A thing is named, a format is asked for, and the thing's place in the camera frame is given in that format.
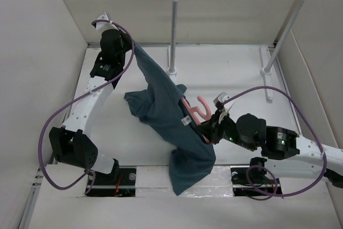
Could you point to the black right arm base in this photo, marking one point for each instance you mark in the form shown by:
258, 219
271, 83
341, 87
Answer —
258, 176

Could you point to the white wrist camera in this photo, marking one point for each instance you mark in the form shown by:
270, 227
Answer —
222, 106
103, 22

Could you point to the blue t shirt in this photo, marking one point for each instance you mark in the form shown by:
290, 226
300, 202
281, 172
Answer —
160, 107

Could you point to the pink plastic hanger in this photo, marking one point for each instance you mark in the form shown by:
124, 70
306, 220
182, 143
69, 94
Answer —
192, 113

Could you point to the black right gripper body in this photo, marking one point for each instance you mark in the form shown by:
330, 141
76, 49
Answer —
222, 127

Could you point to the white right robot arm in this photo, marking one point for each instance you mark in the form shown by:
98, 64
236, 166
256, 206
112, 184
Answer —
284, 152

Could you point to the white metal clothes rack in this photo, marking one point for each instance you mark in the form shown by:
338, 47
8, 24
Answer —
232, 22

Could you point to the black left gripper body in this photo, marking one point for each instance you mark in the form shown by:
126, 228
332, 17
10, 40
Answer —
127, 45

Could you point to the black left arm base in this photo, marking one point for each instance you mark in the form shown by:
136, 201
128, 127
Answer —
124, 186

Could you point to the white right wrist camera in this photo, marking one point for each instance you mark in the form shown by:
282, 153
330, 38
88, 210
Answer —
222, 106

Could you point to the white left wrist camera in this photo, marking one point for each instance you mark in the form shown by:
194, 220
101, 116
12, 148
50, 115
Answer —
103, 22

